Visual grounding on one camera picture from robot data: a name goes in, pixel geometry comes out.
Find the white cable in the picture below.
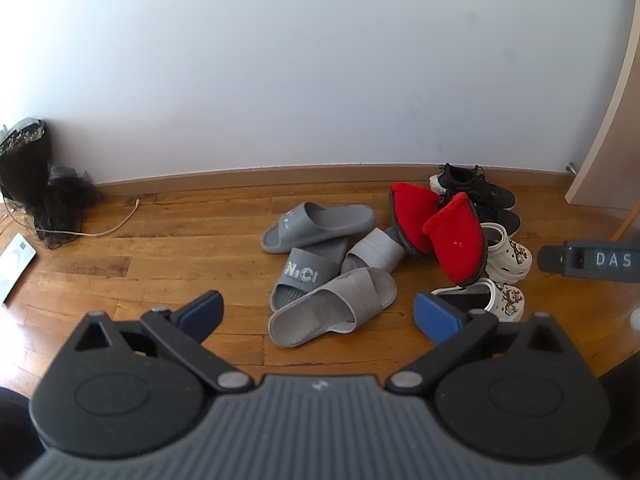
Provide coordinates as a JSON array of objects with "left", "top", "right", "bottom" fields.
[{"left": 35, "top": 199, "right": 141, "bottom": 238}]

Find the black sneaker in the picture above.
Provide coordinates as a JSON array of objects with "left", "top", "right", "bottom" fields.
[
  {"left": 430, "top": 162, "right": 517, "bottom": 210},
  {"left": 450, "top": 192, "right": 522, "bottom": 238}
]

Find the dark grey slide worn print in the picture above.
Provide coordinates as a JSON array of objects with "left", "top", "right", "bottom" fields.
[{"left": 261, "top": 202, "right": 376, "bottom": 254}]

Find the white clog with charms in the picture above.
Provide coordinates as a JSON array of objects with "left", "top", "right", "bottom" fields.
[
  {"left": 431, "top": 278, "right": 525, "bottom": 322},
  {"left": 481, "top": 223, "right": 532, "bottom": 283}
]

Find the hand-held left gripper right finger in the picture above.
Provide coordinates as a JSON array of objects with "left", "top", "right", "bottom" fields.
[{"left": 413, "top": 291, "right": 571, "bottom": 395}]

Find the dark grey slide clear print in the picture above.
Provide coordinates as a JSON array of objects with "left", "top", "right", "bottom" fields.
[{"left": 270, "top": 236, "right": 351, "bottom": 312}]

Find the black fuzzy bundle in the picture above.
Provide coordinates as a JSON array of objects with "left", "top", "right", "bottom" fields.
[{"left": 0, "top": 118, "right": 53, "bottom": 211}]

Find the red slipper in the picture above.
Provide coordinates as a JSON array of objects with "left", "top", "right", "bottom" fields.
[
  {"left": 390, "top": 182, "right": 441, "bottom": 258},
  {"left": 423, "top": 192, "right": 488, "bottom": 287}
]

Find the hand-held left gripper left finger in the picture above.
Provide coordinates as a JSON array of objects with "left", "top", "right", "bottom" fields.
[{"left": 74, "top": 289, "right": 255, "bottom": 395}]

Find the beige door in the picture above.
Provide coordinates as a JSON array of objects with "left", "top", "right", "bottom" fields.
[{"left": 565, "top": 22, "right": 640, "bottom": 211}]

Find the white flat board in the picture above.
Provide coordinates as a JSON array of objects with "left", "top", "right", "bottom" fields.
[{"left": 0, "top": 232, "right": 37, "bottom": 305}]

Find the wooden furniture leg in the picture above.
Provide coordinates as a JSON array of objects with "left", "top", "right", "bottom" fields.
[{"left": 612, "top": 205, "right": 640, "bottom": 242}]

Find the light grey slide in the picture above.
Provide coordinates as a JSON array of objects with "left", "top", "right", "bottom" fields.
[
  {"left": 268, "top": 267, "right": 397, "bottom": 348},
  {"left": 341, "top": 226, "right": 407, "bottom": 275}
]

